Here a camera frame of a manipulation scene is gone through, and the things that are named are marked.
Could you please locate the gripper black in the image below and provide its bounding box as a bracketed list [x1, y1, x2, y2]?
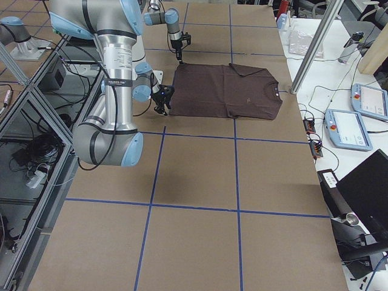
[169, 31, 192, 64]
[151, 84, 175, 116]

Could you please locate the red cylinder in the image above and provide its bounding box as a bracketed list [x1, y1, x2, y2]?
[277, 0, 289, 18]

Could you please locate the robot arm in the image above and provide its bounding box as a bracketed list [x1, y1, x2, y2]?
[49, 1, 173, 167]
[144, 1, 192, 64]

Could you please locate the aluminium frame post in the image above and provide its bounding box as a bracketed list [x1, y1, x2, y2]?
[290, 0, 344, 95]

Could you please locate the clear plastic bag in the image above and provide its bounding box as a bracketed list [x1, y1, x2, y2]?
[289, 30, 314, 56]

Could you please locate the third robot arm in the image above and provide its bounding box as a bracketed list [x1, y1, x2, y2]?
[1, 16, 51, 61]

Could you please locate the aluminium frame cage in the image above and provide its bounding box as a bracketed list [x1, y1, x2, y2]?
[1, 39, 102, 290]

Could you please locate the dark brown t-shirt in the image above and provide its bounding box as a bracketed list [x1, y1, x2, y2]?
[169, 63, 283, 120]

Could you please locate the grey water bottle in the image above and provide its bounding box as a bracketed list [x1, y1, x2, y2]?
[338, 32, 364, 64]

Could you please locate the black monitor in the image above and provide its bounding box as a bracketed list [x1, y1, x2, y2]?
[337, 149, 387, 241]

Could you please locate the teach pendant near post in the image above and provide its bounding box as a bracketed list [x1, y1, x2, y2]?
[350, 83, 387, 121]

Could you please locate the orange black connector box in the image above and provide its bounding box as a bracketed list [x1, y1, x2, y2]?
[303, 119, 316, 134]

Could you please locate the metal cup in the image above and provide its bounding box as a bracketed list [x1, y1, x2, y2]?
[345, 213, 360, 227]

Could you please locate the teach pendant far from post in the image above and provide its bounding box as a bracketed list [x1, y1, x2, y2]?
[324, 109, 373, 152]

